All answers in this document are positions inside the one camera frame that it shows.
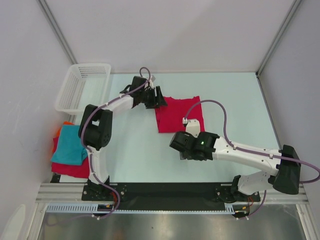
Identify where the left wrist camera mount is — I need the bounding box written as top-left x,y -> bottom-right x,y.
149,75 -> 156,89

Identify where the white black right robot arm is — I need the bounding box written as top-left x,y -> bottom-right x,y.
169,131 -> 301,201

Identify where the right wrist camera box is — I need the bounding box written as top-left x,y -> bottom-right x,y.
182,118 -> 201,138

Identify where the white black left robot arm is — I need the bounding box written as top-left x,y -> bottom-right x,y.
78,75 -> 167,201

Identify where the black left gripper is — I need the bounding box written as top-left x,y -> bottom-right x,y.
139,86 -> 168,109

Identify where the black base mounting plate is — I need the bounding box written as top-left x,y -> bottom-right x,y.
81,182 -> 261,212

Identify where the aluminium frame rail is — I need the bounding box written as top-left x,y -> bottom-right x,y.
34,182 -> 311,205

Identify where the white perforated plastic basket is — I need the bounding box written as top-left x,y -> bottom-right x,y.
54,63 -> 111,115

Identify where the orange folded t shirt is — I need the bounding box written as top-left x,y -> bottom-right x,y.
52,121 -> 74,154

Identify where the white slotted cable duct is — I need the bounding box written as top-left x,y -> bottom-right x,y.
46,203 -> 239,215

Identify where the crimson red t shirt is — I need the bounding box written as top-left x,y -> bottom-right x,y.
155,96 -> 201,134

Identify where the red folded t shirt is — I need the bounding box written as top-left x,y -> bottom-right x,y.
50,137 -> 90,179

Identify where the teal folded t shirt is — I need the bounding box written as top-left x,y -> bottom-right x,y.
51,124 -> 88,166

